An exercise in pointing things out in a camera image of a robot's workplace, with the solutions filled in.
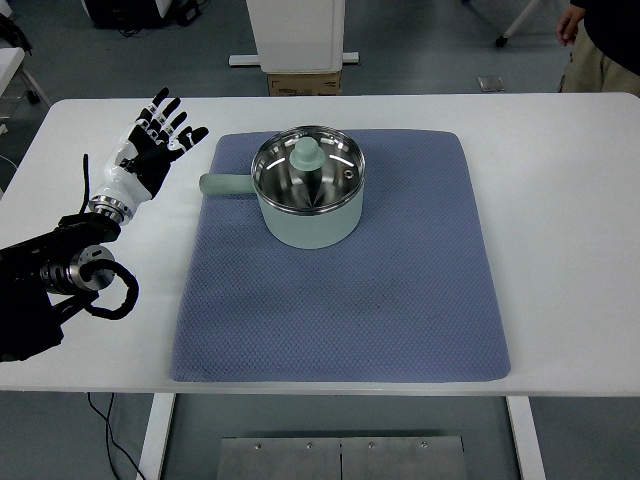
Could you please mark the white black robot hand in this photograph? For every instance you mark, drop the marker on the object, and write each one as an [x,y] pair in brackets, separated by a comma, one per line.
[120,177]

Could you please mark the glass lid with green knob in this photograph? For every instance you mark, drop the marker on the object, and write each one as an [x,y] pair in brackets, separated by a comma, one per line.
[306,156]

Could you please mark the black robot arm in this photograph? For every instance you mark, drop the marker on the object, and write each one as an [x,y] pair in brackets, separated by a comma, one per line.
[25,310]

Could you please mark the white side table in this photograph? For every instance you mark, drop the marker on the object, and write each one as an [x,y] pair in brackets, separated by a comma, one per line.
[10,67]

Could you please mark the black and white device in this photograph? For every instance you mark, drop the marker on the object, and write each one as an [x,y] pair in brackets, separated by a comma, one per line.
[120,10]

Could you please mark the small black box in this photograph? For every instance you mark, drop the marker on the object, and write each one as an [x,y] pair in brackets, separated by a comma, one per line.
[189,14]

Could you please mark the black machine part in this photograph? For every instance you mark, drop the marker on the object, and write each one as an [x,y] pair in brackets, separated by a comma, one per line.
[15,32]

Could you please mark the brown cardboard box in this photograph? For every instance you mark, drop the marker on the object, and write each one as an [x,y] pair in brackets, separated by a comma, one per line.
[305,84]

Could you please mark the white table leg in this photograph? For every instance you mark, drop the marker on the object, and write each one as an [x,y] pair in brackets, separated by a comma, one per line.
[155,440]
[527,440]

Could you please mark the blue textured mat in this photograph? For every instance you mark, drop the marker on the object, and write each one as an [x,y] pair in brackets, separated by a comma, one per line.
[350,340]

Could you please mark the grey metal plate with screws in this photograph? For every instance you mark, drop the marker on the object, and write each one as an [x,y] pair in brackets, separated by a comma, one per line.
[300,460]

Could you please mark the grey floor socket plate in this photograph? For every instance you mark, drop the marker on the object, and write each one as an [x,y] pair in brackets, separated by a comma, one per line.
[491,83]

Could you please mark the person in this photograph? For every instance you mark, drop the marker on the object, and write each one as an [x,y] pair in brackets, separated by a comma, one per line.
[600,65]

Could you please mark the white pedestal cabinet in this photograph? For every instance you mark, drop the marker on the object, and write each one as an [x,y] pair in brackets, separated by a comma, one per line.
[300,35]

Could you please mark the white wheeled frame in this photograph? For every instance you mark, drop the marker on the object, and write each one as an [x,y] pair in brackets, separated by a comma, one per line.
[520,17]

